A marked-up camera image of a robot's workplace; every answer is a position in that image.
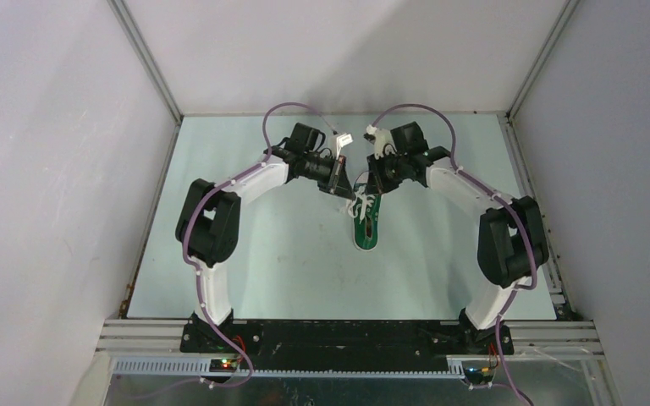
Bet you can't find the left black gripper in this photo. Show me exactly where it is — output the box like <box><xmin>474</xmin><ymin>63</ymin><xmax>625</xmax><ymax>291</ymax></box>
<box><xmin>302</xmin><ymin>153</ymin><xmax>355</xmax><ymax>200</ymax></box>

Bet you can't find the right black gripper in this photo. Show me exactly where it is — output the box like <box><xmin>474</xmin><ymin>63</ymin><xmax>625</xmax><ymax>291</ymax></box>
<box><xmin>365</xmin><ymin>150</ymin><xmax>408</xmax><ymax>196</ymax></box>

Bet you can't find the white shoelace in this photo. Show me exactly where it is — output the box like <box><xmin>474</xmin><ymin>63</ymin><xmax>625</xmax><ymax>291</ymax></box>
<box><xmin>345</xmin><ymin>184</ymin><xmax>380</xmax><ymax>224</ymax></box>

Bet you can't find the green canvas sneaker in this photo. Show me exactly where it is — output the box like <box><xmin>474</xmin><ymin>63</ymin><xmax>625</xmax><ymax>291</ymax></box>
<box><xmin>353</xmin><ymin>172</ymin><xmax>382</xmax><ymax>251</ymax></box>

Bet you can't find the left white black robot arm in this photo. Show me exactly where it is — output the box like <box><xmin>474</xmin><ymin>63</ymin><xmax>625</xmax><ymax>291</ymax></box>
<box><xmin>175</xmin><ymin>123</ymin><xmax>355</xmax><ymax>353</ymax></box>

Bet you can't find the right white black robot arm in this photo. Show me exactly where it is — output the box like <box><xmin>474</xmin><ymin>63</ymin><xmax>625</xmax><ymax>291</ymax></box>
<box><xmin>364</xmin><ymin>122</ymin><xmax>549</xmax><ymax>354</ymax></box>

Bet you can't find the right controller board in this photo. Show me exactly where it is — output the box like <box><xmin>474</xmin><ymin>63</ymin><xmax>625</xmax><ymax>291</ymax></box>
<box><xmin>463</xmin><ymin>367</ymin><xmax>497</xmax><ymax>386</ymax></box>

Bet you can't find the controller board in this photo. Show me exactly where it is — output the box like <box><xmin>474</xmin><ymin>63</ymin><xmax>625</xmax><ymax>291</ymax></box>
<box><xmin>463</xmin><ymin>367</ymin><xmax>497</xmax><ymax>386</ymax></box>
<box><xmin>208</xmin><ymin>358</ymin><xmax>240</xmax><ymax>373</ymax></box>

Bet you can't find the left controller board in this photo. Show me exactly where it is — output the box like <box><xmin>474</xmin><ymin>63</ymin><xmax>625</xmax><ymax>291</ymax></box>
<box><xmin>208</xmin><ymin>358</ymin><xmax>240</xmax><ymax>373</ymax></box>

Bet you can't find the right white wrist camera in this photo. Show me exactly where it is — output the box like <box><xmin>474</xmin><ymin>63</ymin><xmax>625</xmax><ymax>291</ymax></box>
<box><xmin>364</xmin><ymin>125</ymin><xmax>396</xmax><ymax>160</ymax></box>

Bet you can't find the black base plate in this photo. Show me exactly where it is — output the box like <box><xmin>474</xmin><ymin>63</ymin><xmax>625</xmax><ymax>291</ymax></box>
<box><xmin>179</xmin><ymin>315</ymin><xmax>514</xmax><ymax>372</ymax></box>

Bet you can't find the grey slotted cable duct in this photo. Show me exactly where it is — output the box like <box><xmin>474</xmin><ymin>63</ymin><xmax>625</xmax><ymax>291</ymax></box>
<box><xmin>113</xmin><ymin>356</ymin><xmax>465</xmax><ymax>379</ymax></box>

